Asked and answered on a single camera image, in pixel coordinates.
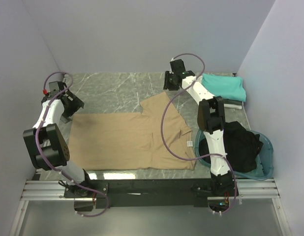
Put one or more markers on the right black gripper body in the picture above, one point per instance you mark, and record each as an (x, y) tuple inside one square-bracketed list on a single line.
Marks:
[(168, 81)]

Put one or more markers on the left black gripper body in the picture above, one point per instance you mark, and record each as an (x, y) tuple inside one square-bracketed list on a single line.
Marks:
[(75, 102)]

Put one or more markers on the beige t-shirt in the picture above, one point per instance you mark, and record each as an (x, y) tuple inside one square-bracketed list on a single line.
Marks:
[(154, 138)]

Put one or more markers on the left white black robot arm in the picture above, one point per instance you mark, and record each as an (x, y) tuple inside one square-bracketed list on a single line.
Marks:
[(47, 147)]

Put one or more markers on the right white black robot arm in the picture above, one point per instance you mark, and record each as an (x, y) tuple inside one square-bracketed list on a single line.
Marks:
[(210, 120)]

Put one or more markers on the folded dark grey t-shirt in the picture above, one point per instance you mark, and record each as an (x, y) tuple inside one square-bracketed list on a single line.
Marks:
[(233, 102)]

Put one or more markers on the folded white t-shirt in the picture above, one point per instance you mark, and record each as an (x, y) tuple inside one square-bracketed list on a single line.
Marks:
[(232, 106)]

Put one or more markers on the folded teal t-shirt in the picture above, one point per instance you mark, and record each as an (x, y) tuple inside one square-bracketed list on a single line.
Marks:
[(224, 87)]

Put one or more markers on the black clothes in basket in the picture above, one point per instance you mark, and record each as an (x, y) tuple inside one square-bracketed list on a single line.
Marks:
[(229, 146)]

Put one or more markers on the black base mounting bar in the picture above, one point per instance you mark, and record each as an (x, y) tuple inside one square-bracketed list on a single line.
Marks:
[(154, 192)]

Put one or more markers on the teal plastic basket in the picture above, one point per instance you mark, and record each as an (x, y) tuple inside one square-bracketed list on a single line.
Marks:
[(264, 160)]

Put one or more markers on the aluminium rail frame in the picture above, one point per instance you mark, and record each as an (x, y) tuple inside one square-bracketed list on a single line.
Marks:
[(48, 190)]

